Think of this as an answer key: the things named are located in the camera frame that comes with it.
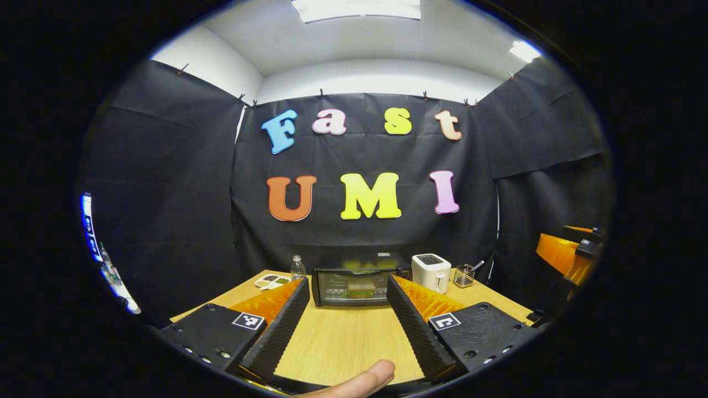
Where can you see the white divided dish of beans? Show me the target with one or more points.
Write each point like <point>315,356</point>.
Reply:
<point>271,281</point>

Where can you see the clear plastic water bottle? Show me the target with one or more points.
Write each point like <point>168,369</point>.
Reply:
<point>298,269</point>

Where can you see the metal utensil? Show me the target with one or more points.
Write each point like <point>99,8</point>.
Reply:
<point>478,265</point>

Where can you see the black electric oven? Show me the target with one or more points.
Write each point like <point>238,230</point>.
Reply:
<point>332,293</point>

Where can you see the black backdrop cloth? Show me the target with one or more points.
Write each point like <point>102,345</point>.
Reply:
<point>376,237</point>

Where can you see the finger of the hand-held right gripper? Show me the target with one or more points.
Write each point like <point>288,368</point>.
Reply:
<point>558,254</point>
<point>581,231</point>

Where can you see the white toaster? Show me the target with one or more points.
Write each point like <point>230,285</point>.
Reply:
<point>431,273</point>

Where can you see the ceiling light panel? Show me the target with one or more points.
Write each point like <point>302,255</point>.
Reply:
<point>524,51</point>
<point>357,8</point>

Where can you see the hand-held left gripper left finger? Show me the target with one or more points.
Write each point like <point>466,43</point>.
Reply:
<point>282,326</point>

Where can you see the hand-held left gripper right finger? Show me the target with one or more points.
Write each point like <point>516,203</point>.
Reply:
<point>417,326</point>

